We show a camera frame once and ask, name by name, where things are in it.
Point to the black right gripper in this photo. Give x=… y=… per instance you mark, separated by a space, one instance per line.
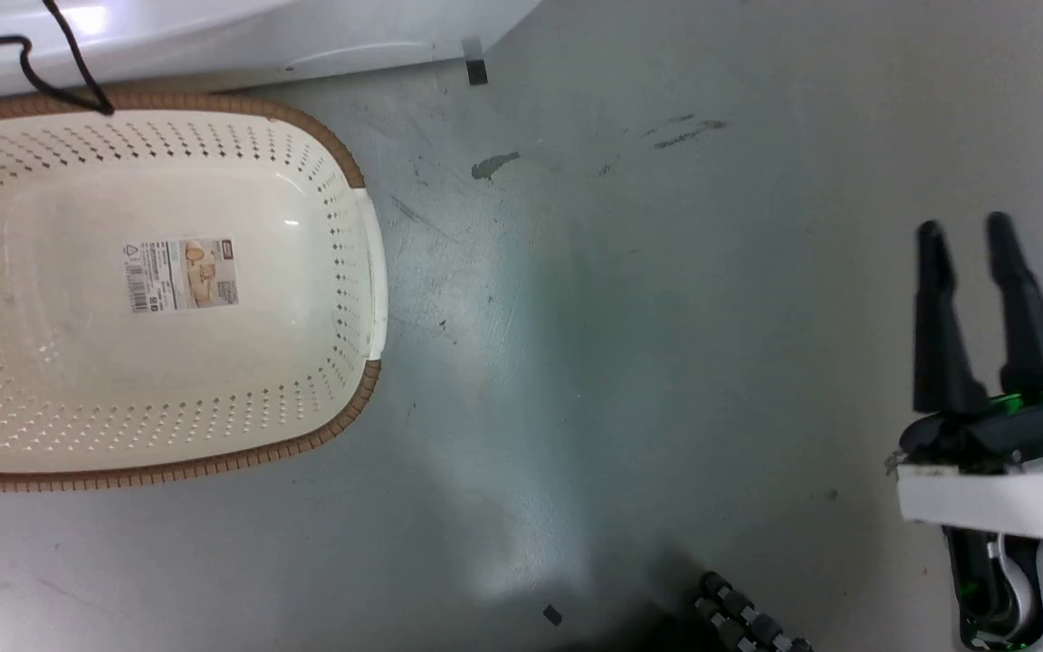
x=1001 y=453

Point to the black ribbed robot base wheel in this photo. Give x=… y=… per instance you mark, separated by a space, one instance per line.
x=743 y=620

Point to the white washing machine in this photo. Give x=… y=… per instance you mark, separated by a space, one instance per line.
x=214 y=36

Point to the cream perforated laundry basket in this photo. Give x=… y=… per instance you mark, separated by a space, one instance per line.
x=78 y=380

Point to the small black floor scrap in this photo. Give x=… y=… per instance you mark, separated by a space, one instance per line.
x=552 y=615

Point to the black tape piece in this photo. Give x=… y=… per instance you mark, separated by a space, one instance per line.
x=476 y=71

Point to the paper product label sticker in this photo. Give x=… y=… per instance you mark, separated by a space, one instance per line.
x=181 y=274

